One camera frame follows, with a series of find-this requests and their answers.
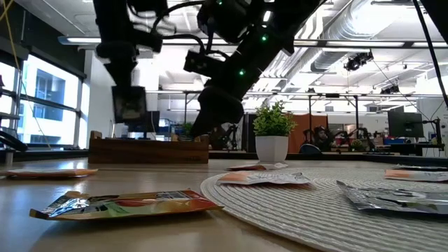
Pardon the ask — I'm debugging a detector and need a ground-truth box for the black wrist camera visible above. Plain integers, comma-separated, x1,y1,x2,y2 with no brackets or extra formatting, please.
134,27,165,54
183,49,228,78

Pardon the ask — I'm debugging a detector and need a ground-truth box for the black ceiling camera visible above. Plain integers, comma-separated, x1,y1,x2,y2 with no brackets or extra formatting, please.
343,51,375,72

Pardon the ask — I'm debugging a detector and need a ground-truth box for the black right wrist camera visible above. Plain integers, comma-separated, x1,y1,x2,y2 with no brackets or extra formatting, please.
183,49,228,78

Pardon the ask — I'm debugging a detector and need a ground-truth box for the overhead beam with light strips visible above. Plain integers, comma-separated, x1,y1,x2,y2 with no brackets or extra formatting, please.
57,34,448,50

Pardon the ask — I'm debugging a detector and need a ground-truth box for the white round woven placemat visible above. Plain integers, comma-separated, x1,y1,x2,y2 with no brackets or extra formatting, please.
199,167,448,252

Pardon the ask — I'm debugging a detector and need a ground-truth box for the background black metal frame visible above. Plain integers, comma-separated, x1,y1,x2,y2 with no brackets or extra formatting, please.
183,90,361,151

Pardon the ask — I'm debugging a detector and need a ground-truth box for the black office monitor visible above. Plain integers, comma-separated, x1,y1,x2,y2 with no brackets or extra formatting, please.
387,110,425,139
127,111,161,134

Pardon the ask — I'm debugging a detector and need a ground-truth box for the yellow fruit tea packet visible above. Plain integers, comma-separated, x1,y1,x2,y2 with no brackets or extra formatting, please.
29,189,225,221

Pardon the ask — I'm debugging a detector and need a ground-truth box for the white orange tea packet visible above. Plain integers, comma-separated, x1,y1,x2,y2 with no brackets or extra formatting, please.
0,167,99,179
384,169,448,183
216,170,312,186

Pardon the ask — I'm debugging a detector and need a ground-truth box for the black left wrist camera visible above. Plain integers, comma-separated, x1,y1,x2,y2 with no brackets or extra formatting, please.
134,27,165,54

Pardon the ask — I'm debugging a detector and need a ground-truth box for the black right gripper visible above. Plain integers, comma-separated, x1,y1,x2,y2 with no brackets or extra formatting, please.
190,41,277,138

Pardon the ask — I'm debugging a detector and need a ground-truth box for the silver ventilation duct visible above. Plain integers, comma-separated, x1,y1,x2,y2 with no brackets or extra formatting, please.
309,0,396,73

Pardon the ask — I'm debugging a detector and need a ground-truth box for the black foil tea packet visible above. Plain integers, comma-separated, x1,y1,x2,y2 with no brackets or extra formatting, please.
391,163,448,172
111,85,148,124
336,180,448,216

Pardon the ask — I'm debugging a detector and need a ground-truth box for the person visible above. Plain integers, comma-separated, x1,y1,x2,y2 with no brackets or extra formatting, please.
312,125,332,152

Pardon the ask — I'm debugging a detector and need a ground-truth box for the black aluminium table frame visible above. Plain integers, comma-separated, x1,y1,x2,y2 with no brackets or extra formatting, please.
0,129,448,167

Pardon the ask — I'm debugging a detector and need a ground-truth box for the dark blue chair back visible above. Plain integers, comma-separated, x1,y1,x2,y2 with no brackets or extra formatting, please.
299,143,322,155

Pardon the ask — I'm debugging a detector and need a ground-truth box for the orange partition panel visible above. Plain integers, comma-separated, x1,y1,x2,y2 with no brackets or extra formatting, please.
286,112,329,153

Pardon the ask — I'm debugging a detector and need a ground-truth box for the green plant in white pot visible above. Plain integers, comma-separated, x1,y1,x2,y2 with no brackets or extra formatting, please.
252,100,298,164

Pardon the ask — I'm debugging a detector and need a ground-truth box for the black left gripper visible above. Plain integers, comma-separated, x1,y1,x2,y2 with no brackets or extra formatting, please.
95,41,138,92

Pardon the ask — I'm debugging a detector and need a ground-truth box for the small background green plant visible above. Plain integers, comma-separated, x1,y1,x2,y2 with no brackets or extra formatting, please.
180,121,195,139

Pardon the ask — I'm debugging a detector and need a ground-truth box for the brown wooden organizer box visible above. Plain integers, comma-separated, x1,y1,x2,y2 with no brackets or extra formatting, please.
87,130,210,165

